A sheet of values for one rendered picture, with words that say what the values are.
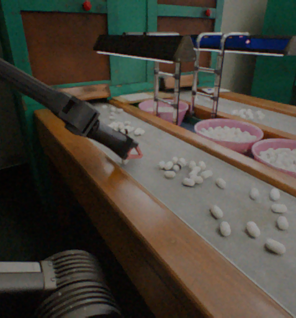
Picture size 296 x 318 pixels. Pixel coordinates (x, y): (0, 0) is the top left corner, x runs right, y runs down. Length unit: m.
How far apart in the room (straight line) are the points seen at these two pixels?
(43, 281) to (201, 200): 0.40
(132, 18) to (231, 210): 1.23
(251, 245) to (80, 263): 0.33
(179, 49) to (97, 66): 0.81
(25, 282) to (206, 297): 0.26
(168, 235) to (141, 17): 1.33
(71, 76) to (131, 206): 1.00
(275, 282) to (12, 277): 0.41
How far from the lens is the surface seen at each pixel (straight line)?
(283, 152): 1.00
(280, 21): 3.58
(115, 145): 0.72
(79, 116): 0.66
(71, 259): 0.45
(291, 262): 0.56
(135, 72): 1.61
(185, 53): 0.77
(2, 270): 0.42
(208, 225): 0.58
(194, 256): 0.48
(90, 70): 1.48
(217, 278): 0.46
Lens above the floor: 1.12
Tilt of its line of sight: 27 degrees down
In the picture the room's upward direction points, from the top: straight up
